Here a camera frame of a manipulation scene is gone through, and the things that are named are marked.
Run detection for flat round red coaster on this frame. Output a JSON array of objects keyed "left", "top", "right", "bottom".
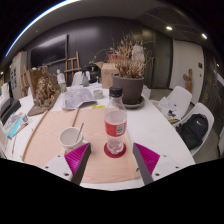
[{"left": 103, "top": 141, "right": 128, "bottom": 159}]

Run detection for black wall screen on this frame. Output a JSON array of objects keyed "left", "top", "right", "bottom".
[{"left": 29, "top": 34, "right": 69, "bottom": 69}]

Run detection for beige table mat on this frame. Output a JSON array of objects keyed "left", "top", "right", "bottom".
[{"left": 22, "top": 107, "right": 142, "bottom": 184}]

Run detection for metal spoon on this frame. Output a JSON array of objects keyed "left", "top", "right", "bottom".
[{"left": 74, "top": 122, "right": 85, "bottom": 144}]

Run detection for cardboard box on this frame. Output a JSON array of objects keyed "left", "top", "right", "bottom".
[{"left": 94, "top": 61, "right": 120, "bottom": 89}]

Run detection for colourful booklet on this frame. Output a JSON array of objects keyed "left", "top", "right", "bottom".
[{"left": 1, "top": 111, "right": 31, "bottom": 140}]

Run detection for dried plant in grey pot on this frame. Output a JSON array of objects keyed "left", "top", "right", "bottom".
[{"left": 106, "top": 31, "right": 151, "bottom": 106}]

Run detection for stack of papers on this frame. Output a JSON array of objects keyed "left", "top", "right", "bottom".
[{"left": 156, "top": 96, "right": 183, "bottom": 123}]

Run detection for white spray bottle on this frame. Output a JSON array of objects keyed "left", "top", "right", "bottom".
[{"left": 55, "top": 68, "right": 68, "bottom": 94}]

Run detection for black backpack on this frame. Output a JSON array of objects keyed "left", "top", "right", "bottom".
[{"left": 175, "top": 113, "right": 209, "bottom": 150}]

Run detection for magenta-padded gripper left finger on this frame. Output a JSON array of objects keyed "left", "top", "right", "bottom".
[{"left": 43, "top": 142, "right": 92, "bottom": 185}]

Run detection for clear bag of papers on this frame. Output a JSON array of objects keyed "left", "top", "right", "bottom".
[{"left": 61, "top": 87, "right": 98, "bottom": 110}]

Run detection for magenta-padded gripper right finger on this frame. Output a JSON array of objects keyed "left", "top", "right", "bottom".
[{"left": 132, "top": 142, "right": 183, "bottom": 185}]

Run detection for white chair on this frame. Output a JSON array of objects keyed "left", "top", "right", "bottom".
[
  {"left": 173, "top": 102, "right": 215, "bottom": 157},
  {"left": 165, "top": 85, "right": 193, "bottom": 116},
  {"left": 72, "top": 70, "right": 92, "bottom": 87}
]

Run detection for wooden figure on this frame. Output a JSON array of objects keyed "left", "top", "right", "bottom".
[{"left": 182, "top": 68, "right": 194, "bottom": 93}]

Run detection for black desktop device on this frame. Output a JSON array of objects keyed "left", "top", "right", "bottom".
[{"left": 0, "top": 96, "right": 23, "bottom": 126}]

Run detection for dark grey bottle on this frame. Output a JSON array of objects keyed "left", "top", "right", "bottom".
[{"left": 81, "top": 71, "right": 90, "bottom": 88}]

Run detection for white plaster statue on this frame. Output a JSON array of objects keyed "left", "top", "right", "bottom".
[{"left": 131, "top": 44, "right": 147, "bottom": 64}]

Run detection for white cabinet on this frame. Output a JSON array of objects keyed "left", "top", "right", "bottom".
[{"left": 9, "top": 50, "right": 29, "bottom": 93}]

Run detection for clear red-labelled drink bottle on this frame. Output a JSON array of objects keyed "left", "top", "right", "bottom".
[{"left": 104, "top": 85, "right": 128, "bottom": 155}]

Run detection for grey plant saucer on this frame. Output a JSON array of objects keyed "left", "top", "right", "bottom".
[{"left": 123, "top": 94, "right": 146, "bottom": 110}]

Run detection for white mug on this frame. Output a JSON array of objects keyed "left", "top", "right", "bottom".
[{"left": 58, "top": 126, "right": 89, "bottom": 154}]

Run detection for small white cup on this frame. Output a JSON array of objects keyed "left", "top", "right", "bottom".
[{"left": 92, "top": 88, "right": 105, "bottom": 100}]

